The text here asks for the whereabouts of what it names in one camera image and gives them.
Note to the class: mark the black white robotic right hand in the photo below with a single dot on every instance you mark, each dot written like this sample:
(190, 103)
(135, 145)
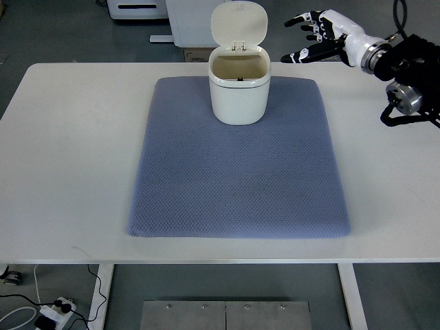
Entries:
(334, 34)

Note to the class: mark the white power strip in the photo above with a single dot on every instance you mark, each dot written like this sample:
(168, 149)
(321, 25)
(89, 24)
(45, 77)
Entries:
(56, 316)

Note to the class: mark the white cabinet furniture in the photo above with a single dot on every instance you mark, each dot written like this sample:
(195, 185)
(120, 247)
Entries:
(190, 23)

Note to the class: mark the grey metal floor plate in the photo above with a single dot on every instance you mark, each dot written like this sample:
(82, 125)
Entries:
(161, 314)

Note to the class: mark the white appliance with slot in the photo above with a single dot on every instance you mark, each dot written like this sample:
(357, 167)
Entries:
(139, 9)

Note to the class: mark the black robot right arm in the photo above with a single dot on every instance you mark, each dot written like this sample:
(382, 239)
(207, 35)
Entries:
(412, 69)

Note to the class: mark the cardboard box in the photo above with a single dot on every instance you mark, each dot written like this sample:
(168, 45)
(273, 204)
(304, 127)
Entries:
(197, 54)

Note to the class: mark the white table left leg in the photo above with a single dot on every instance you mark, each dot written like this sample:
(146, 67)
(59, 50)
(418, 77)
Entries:
(100, 299)

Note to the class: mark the white table right leg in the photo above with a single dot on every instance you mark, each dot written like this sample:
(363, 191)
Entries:
(352, 297)

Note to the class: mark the blue quilted mat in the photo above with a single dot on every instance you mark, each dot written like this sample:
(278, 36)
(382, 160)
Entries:
(275, 179)

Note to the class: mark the white trash bin with lid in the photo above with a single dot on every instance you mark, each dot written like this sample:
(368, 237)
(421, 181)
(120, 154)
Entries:
(239, 69)

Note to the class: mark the white table leg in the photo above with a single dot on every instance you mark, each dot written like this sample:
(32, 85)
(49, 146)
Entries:
(352, 297)
(100, 299)

